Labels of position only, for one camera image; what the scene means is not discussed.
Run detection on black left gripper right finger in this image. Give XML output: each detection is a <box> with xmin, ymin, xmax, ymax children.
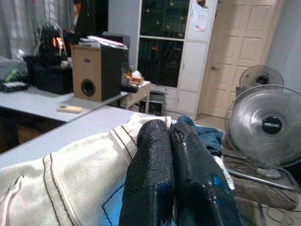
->
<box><xmin>169</xmin><ymin>123</ymin><xmax>243</xmax><ymax>226</ymax></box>

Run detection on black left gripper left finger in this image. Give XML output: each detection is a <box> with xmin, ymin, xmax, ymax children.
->
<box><xmin>119</xmin><ymin>119</ymin><xmax>176</xmax><ymax>226</ymax></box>

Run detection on blue denim jeans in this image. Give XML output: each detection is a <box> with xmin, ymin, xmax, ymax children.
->
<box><xmin>176</xmin><ymin>114</ymin><xmax>224</xmax><ymax>156</ymax></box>

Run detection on white trousers dark stitching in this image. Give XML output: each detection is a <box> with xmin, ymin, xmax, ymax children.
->
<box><xmin>0</xmin><ymin>112</ymin><xmax>236</xmax><ymax>226</ymax></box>

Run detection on white t-shirt blue print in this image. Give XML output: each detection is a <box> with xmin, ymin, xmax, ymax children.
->
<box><xmin>101</xmin><ymin>186</ymin><xmax>127</xmax><ymax>226</ymax></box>

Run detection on silver metal tube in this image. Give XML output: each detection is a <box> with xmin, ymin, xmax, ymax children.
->
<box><xmin>229</xmin><ymin>169</ymin><xmax>294</xmax><ymax>191</ymax></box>

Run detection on brown woven mat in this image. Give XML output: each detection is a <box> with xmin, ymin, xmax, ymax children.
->
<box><xmin>223</xmin><ymin>153</ymin><xmax>299</xmax><ymax>211</ymax></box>

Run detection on small beige desk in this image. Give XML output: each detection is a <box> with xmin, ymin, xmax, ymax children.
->
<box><xmin>121</xmin><ymin>80</ymin><xmax>152</xmax><ymax>115</ymax></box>

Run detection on orange white tissue box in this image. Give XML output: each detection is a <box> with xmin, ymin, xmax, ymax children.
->
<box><xmin>130</xmin><ymin>70</ymin><xmax>144</xmax><ymax>86</ymax></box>

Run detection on large grey floor fan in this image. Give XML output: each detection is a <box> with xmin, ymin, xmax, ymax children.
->
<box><xmin>224</xmin><ymin>84</ymin><xmax>301</xmax><ymax>179</ymax></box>

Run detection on cream remote control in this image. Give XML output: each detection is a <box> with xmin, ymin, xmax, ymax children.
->
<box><xmin>56</xmin><ymin>105</ymin><xmax>83</xmax><ymax>113</ymax></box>

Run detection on dark glass window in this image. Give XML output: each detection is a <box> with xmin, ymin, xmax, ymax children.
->
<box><xmin>136</xmin><ymin>0</ymin><xmax>191</xmax><ymax>89</ymax></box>

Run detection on white tall cabinet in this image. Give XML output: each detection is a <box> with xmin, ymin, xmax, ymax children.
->
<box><xmin>175</xmin><ymin>0</ymin><xmax>218</xmax><ymax>118</ymax></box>

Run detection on wooden loudspeaker black side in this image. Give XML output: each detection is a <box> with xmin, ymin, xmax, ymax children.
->
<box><xmin>70</xmin><ymin>43</ymin><xmax>129</xmax><ymax>103</ymax></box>

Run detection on small grey floor fan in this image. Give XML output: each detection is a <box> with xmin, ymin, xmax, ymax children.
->
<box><xmin>238</xmin><ymin>65</ymin><xmax>285</xmax><ymax>91</ymax></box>

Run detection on stack of papers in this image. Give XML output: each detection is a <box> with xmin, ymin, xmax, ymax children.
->
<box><xmin>79</xmin><ymin>35</ymin><xmax>130</xmax><ymax>50</ymax></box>

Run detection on black storage box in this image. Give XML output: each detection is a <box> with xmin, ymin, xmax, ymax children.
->
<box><xmin>23</xmin><ymin>55</ymin><xmax>74</xmax><ymax>95</ymax></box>

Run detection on beige panel door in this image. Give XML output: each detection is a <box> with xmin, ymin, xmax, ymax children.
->
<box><xmin>197</xmin><ymin>0</ymin><xmax>285</xmax><ymax>120</ymax></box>

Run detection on white paper sheet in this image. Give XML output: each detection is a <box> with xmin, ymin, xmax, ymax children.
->
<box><xmin>191</xmin><ymin>2</ymin><xmax>212</xmax><ymax>32</ymax></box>

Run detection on black flat device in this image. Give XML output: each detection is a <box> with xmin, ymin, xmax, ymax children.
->
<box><xmin>0</xmin><ymin>81</ymin><xmax>29</xmax><ymax>93</ymax></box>

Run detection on green plastic item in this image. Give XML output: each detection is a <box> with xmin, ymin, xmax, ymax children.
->
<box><xmin>5</xmin><ymin>68</ymin><xmax>21</xmax><ymax>82</ymax></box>

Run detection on grey curtain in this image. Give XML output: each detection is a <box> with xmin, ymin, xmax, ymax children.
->
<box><xmin>0</xmin><ymin>0</ymin><xmax>78</xmax><ymax>59</ymax></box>

